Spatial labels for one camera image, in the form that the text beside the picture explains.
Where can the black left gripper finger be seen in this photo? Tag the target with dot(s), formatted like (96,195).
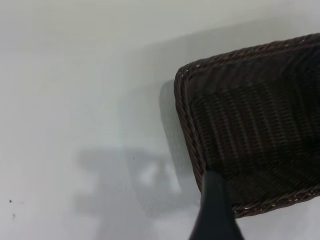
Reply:
(215,207)

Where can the black woven wicker basket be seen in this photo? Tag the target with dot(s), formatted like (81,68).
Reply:
(252,130)

